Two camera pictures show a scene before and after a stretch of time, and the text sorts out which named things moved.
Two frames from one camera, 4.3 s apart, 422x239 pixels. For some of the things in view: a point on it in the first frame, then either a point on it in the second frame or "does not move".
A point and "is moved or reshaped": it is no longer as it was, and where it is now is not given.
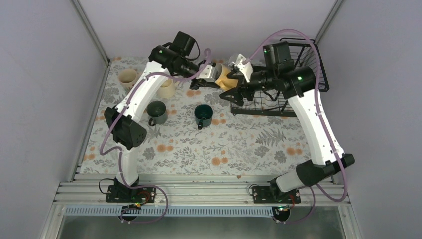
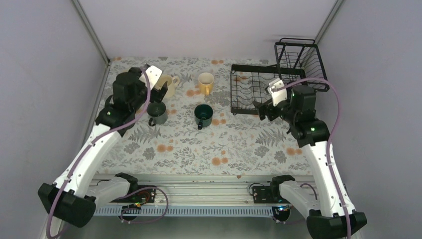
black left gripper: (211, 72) -> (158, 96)
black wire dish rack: (292, 65) does not move
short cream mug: (166, 89) does not move
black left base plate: (117, 193) does not move
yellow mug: (225, 82) is moved or reshaped
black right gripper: (243, 86) -> (266, 105)
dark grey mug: (157, 109) does not move
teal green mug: (203, 114) does not move
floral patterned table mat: (191, 131) does not move
